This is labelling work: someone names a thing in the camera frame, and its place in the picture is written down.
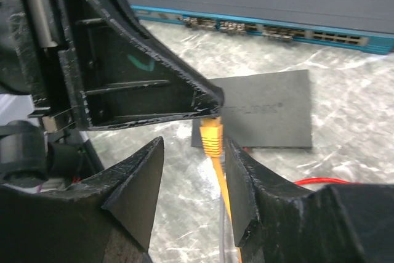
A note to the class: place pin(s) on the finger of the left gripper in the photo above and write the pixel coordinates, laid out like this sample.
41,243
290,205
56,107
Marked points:
118,75

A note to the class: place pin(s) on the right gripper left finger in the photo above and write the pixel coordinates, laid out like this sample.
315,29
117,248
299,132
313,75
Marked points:
104,218

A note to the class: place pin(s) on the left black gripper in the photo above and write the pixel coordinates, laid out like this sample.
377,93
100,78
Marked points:
32,86

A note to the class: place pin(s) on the small black box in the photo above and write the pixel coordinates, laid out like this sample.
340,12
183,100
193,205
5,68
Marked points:
270,110

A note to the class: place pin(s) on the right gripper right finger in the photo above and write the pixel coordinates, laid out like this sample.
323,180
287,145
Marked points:
275,220

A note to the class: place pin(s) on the large black network switch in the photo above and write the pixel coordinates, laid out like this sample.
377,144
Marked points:
365,25

